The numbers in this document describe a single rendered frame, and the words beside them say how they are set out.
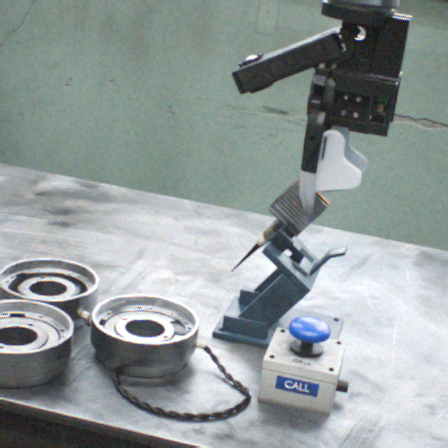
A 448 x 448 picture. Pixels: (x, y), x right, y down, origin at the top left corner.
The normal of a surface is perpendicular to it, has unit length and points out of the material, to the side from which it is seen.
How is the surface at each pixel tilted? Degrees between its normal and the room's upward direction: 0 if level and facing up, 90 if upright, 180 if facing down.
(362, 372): 0
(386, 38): 90
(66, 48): 90
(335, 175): 87
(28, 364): 90
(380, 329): 0
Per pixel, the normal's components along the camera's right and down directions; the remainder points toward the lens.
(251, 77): -0.20, 0.37
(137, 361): 0.02, 0.37
